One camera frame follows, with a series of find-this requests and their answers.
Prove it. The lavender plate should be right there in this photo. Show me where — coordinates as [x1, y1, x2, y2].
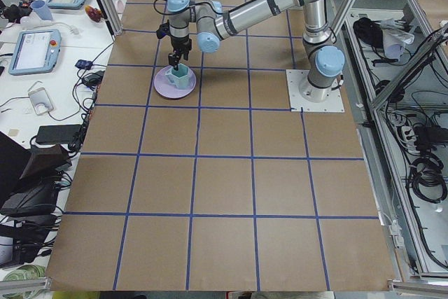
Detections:
[154, 64, 196, 99]

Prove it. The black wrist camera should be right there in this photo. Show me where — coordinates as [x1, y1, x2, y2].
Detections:
[156, 22, 171, 40]

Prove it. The teach pendant near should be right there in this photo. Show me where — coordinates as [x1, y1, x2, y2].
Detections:
[8, 29, 62, 76]

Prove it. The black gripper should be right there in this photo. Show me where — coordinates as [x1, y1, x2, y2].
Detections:
[168, 35, 192, 70]

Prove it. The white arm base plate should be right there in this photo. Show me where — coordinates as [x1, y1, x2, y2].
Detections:
[286, 69, 345, 113]

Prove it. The light blue plastic cup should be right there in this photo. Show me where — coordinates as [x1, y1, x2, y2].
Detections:
[30, 0, 53, 21]

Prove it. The blue small device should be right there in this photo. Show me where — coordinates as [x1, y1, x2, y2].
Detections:
[75, 60, 93, 70]

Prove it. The pink cup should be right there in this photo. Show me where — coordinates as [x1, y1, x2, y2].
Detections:
[113, 0, 125, 14]

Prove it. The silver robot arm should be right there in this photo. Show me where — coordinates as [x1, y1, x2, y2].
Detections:
[156, 0, 330, 70]

